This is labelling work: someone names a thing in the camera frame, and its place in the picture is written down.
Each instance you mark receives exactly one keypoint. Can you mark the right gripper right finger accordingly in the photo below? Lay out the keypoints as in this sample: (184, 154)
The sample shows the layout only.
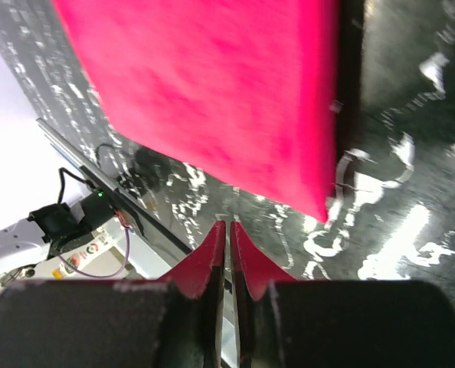
(266, 323)

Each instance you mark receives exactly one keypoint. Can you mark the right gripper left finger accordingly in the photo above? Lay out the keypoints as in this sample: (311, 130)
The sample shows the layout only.
(189, 315)

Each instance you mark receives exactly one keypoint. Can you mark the black marble pattern mat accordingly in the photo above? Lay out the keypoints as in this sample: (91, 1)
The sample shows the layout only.
(395, 216)

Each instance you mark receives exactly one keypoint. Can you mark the pink t shirt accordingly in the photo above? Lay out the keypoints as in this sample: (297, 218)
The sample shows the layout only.
(244, 90)

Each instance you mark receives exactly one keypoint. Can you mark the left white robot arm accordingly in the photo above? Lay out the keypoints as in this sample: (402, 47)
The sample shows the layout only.
(53, 230)

